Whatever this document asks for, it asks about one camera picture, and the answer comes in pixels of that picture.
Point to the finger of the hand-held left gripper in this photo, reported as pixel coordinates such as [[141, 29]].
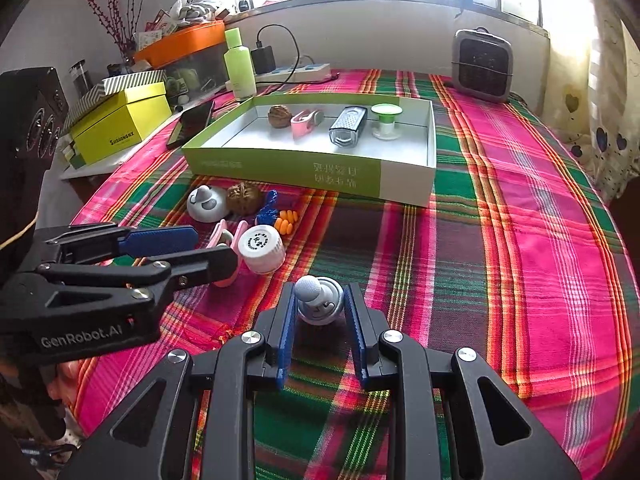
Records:
[[160, 241], [210, 265]]

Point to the grey textured flashlight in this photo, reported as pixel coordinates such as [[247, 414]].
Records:
[[345, 127]]

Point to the brown walnut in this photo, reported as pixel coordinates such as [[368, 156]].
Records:
[[279, 117], [244, 199]]

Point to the red flower branches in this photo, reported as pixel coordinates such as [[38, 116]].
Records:
[[107, 15]]

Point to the clear plastic tank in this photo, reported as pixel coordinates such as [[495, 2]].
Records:
[[200, 67]]

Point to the orange storage box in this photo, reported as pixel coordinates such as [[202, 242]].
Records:
[[182, 42]]

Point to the yellow cardboard box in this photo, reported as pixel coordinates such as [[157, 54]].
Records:
[[120, 130]]

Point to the white side table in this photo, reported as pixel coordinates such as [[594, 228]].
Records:
[[90, 170]]

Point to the white power strip with charger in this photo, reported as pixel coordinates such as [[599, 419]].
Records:
[[280, 25]]

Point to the small white round knob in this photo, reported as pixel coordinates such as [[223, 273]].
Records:
[[317, 300]]

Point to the grey space heater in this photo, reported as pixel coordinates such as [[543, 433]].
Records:
[[482, 67]]

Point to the heart print curtain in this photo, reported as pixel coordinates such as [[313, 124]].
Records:
[[600, 120]]

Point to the white gloves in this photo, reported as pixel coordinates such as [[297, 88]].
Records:
[[192, 9]]

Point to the orange bead bunch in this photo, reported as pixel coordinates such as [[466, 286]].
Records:
[[286, 222]]

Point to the green white striped box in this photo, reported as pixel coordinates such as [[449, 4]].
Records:
[[130, 80]]

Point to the dark glass jar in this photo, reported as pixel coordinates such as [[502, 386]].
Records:
[[80, 80]]

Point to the colourful paper packets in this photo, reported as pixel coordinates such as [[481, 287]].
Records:
[[155, 27]]

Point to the black charger plug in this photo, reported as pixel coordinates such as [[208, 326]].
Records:
[[263, 60]]

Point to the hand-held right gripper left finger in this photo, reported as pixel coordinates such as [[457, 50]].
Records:
[[285, 340]]

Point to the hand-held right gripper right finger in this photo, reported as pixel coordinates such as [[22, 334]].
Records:
[[356, 340]]

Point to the black speaker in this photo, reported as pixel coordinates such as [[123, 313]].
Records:
[[30, 135]]

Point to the pink plastic clip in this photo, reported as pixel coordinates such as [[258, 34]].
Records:
[[226, 281], [302, 127]]

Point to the green white mushroom knob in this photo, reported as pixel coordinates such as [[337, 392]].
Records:
[[386, 110]]

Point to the green white cardboard box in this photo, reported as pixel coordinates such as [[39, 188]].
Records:
[[350, 175]]

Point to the white panda face knob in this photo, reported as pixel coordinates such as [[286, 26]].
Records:
[[206, 205]]

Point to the small green box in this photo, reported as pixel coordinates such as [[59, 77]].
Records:
[[72, 155]]

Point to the white cylindrical cap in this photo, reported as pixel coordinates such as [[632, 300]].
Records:
[[260, 247]]

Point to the light green bottle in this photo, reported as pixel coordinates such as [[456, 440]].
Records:
[[240, 67]]

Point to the black smartphone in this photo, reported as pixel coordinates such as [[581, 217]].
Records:
[[192, 124]]

